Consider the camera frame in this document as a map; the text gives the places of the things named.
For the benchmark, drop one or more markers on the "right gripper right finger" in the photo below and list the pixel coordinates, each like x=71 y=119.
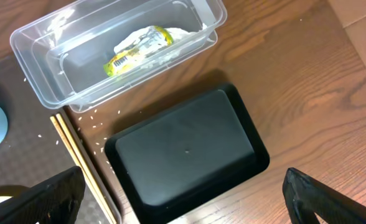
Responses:
x=307 y=199

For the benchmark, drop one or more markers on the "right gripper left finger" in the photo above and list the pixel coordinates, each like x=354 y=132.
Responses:
x=56 y=200

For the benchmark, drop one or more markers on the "green yellow snack wrapper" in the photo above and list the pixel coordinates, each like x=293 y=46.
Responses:
x=133 y=53

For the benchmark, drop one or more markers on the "clear plastic waste bin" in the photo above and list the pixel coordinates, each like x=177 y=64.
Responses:
x=63 y=53

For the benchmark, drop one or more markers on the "dark brown serving tray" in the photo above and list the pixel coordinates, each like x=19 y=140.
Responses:
x=32 y=150

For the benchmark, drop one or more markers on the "right wooden chopstick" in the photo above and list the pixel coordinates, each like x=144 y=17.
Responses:
x=83 y=161

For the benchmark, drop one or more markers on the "black plastic tray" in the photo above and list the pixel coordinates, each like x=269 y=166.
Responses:
x=187 y=155

